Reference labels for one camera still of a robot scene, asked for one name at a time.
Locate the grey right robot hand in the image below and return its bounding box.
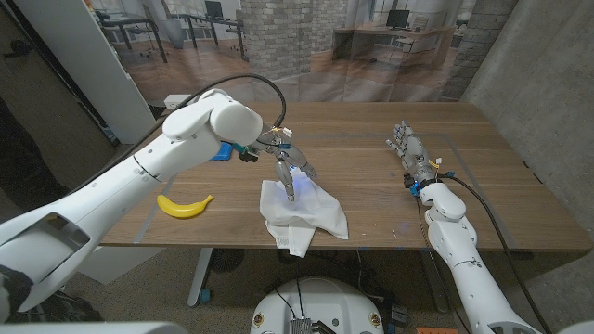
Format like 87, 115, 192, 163
385, 120, 442, 185

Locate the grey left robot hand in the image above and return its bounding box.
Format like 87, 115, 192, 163
252, 127, 319, 203

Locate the white cloth towel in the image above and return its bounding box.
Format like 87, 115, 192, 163
258, 166, 350, 259

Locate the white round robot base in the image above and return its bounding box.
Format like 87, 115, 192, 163
250, 276, 385, 334

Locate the blue toy cube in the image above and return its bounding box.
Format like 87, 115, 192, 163
209, 141, 233, 161

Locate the yellow toy banana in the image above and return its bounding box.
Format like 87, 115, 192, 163
156, 194, 215, 220

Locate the printed office backdrop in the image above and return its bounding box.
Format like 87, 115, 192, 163
85, 0, 519, 104

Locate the black round floor fan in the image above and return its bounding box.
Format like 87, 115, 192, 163
209, 248, 245, 274

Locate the white power strip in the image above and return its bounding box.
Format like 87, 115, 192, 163
163, 94, 192, 111

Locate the grey table leg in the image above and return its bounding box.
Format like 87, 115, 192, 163
420, 250, 450, 315
187, 247, 214, 308

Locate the white leaning panel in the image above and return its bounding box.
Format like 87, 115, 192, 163
12, 0, 157, 145

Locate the person in dark clothes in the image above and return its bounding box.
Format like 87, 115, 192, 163
0, 99, 71, 219

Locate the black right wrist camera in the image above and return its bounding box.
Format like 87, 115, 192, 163
402, 173, 422, 197

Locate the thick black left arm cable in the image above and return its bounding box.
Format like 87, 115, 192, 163
69, 72, 288, 196

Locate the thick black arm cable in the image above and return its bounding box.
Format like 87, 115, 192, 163
438, 172, 554, 334
69, 72, 288, 196

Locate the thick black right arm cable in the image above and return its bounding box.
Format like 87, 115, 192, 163
438, 172, 554, 334

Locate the black door handle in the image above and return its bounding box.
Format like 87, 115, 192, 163
3, 39, 32, 59

